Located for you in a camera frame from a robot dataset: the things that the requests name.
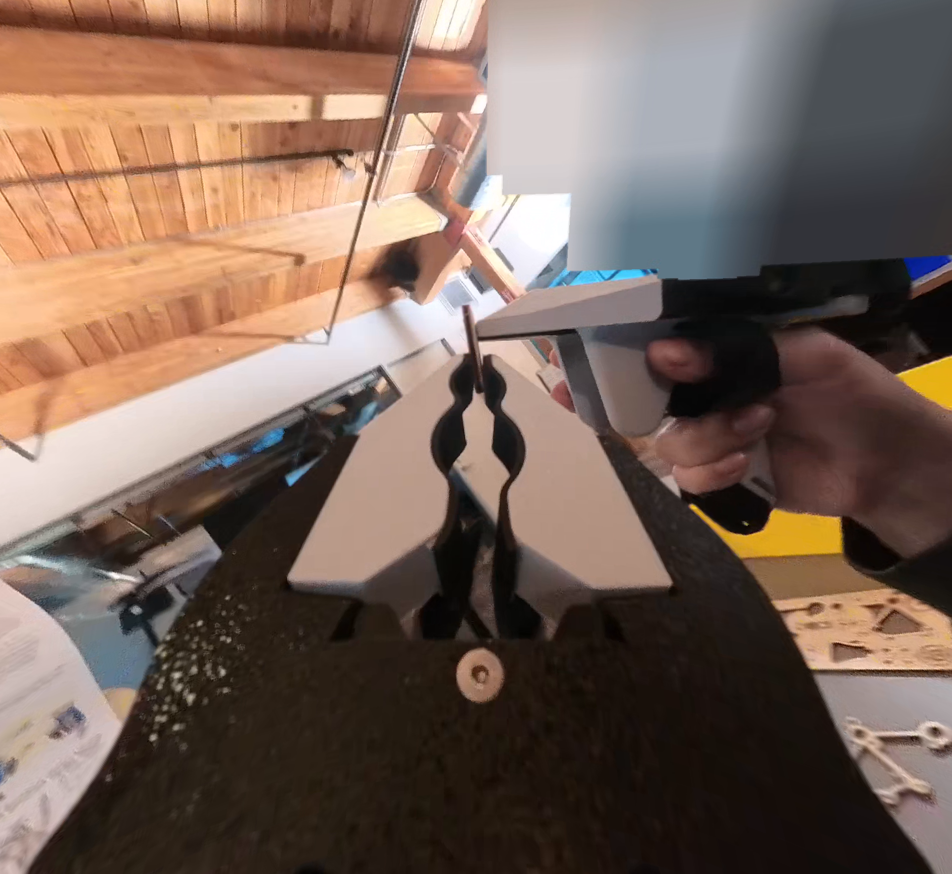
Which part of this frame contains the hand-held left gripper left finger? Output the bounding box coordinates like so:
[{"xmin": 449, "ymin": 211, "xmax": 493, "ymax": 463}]
[{"xmin": 286, "ymin": 353, "xmax": 478, "ymax": 641}]

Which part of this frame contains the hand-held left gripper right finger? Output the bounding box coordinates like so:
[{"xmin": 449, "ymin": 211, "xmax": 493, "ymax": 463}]
[{"xmin": 479, "ymin": 355, "xmax": 675, "ymax": 641}]

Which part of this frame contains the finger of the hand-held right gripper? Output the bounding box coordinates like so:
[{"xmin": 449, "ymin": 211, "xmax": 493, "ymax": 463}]
[{"xmin": 475, "ymin": 276, "xmax": 664, "ymax": 341}]

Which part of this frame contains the small brown wooden model part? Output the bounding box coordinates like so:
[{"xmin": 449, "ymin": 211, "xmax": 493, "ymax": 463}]
[{"xmin": 461, "ymin": 304, "xmax": 486, "ymax": 395}]

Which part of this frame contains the person's right forearm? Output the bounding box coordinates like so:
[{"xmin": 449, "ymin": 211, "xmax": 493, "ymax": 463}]
[{"xmin": 840, "ymin": 516, "xmax": 952, "ymax": 619}]

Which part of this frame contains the person's right hand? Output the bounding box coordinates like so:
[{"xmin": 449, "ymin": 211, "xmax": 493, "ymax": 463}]
[{"xmin": 646, "ymin": 327, "xmax": 952, "ymax": 557}]

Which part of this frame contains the black ceiling fixture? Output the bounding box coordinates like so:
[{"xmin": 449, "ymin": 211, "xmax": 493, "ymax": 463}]
[{"xmin": 374, "ymin": 244, "xmax": 423, "ymax": 293}]

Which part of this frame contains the metal ceiling conduit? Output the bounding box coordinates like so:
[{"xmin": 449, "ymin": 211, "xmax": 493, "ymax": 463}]
[{"xmin": 326, "ymin": 0, "xmax": 449, "ymax": 346}]

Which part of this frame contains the wooden sheet with triangle cutouts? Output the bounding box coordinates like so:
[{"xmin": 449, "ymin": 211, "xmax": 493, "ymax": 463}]
[{"xmin": 772, "ymin": 586, "xmax": 952, "ymax": 672}]

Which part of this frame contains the pale wooden linkage part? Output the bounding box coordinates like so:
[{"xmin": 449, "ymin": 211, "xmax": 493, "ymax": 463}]
[{"xmin": 842, "ymin": 716, "xmax": 952, "ymax": 810}]

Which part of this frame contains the printed instruction sheet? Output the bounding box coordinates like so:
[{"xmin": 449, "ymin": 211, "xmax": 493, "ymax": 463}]
[{"xmin": 0, "ymin": 579, "xmax": 126, "ymax": 874}]

